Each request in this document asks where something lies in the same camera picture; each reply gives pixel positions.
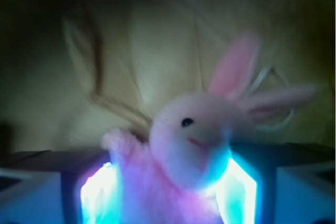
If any light-up gripper right finger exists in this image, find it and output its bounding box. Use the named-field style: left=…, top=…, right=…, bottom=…
left=217, top=143, right=335, bottom=223

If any light-up gripper left finger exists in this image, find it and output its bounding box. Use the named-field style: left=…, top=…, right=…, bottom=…
left=1, top=150, right=118, bottom=223

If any pink plush bunny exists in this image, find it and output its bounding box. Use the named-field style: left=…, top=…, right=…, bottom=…
left=101, top=34, right=317, bottom=223

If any brown paper bag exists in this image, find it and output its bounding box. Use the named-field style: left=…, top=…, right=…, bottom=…
left=1, top=0, right=335, bottom=155

